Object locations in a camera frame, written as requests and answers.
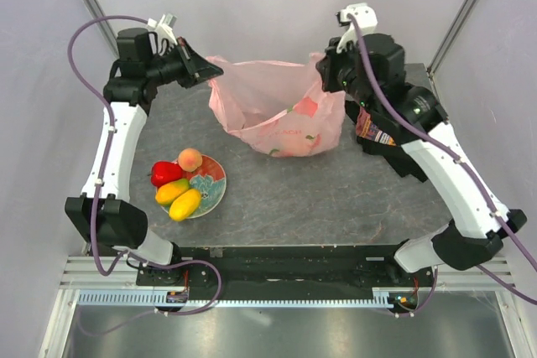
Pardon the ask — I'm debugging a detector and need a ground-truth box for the red printed t-shirt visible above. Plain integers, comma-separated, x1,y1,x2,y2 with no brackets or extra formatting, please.
356,106,396,146

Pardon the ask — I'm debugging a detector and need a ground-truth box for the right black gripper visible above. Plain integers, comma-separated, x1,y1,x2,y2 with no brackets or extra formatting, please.
318,34,378,114

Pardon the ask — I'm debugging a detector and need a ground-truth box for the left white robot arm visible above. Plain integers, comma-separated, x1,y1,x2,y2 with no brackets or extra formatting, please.
65,20,223,285

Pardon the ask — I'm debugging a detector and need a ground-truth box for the pink plastic bag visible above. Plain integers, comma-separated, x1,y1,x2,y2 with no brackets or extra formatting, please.
208,53,345,158

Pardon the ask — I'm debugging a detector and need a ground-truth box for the white fruit plate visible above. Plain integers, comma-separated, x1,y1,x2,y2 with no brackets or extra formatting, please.
160,154,228,220

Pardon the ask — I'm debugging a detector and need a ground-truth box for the yellow mango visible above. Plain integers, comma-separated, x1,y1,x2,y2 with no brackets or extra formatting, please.
169,189,201,221

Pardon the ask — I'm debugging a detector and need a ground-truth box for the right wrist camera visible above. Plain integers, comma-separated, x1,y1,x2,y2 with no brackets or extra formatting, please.
336,3,378,54

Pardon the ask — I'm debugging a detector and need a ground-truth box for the red apple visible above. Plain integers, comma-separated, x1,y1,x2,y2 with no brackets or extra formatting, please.
150,161,184,188

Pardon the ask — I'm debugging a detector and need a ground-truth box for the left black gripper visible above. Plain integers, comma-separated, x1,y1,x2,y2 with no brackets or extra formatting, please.
146,38,224,90

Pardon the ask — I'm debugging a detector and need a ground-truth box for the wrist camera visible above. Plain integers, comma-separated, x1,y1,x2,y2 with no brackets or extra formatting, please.
336,3,378,54
147,13,177,50

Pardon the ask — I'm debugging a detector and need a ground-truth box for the slotted cable duct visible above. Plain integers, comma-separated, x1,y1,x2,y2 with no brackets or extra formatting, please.
77,289,394,309

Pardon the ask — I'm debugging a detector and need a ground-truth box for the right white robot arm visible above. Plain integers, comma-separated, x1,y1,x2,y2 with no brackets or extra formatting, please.
316,34,527,286

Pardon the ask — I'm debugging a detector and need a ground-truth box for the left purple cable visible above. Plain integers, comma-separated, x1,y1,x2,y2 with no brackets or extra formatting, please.
68,15,223,337

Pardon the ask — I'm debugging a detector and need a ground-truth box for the black cloth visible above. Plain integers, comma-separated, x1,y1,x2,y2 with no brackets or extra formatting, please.
345,100,428,182

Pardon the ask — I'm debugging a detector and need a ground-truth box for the peach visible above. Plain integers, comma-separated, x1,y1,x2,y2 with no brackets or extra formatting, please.
176,148,203,173

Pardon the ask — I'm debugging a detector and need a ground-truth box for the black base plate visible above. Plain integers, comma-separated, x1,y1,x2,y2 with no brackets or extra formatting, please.
136,245,433,299

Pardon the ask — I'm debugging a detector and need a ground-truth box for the right aluminium frame post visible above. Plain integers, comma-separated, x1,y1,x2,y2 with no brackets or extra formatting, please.
427,0,479,80

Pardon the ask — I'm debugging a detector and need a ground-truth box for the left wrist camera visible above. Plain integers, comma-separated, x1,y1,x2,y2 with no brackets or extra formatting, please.
147,13,177,50

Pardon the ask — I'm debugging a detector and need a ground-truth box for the orange green mango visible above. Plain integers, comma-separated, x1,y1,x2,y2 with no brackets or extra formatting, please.
155,179,190,206

